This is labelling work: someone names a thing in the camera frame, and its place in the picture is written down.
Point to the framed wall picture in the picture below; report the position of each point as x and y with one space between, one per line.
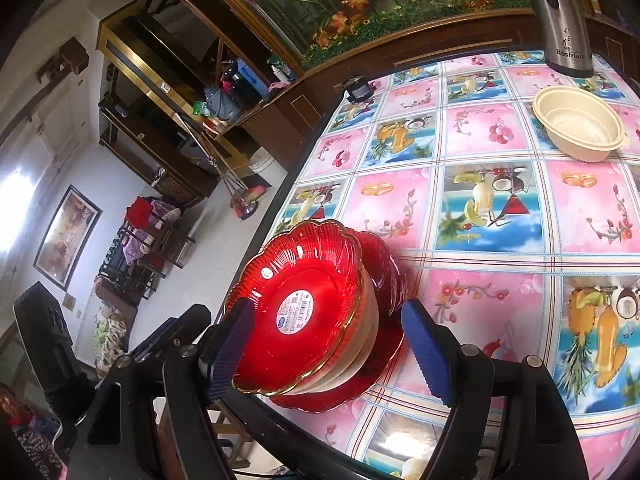
67 237

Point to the white bucket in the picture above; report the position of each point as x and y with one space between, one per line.
261 160

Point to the dark wooden chair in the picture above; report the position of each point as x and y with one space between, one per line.
150 260

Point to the gold framed glass cabinet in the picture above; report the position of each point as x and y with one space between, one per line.
145 95

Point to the small black device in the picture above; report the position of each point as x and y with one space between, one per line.
359 90

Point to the white bottle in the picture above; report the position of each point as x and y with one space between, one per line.
280 74

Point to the wicker basket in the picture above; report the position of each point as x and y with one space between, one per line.
175 189

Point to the grey blue backpack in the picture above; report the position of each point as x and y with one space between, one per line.
222 105

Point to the person's patterned clothing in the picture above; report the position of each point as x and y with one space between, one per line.
27 435

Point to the stainless steel thermos flask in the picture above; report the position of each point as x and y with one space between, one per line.
562 20

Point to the wooden wall ornament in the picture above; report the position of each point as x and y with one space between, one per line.
62 62

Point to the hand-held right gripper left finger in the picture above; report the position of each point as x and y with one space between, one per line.
232 350

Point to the printed fruit tablecloth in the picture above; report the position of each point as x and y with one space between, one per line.
500 260

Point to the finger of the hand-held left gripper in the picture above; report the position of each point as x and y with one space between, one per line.
180 327

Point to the red cloth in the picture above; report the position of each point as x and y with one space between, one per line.
140 212

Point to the beige ribbed disposable bowl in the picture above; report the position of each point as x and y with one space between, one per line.
577 120

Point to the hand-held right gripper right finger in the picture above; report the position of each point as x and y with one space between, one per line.
430 355

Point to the fish tank with plants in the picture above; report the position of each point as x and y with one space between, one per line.
390 0

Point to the large beige disposable bowl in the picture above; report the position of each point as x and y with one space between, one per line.
369 305

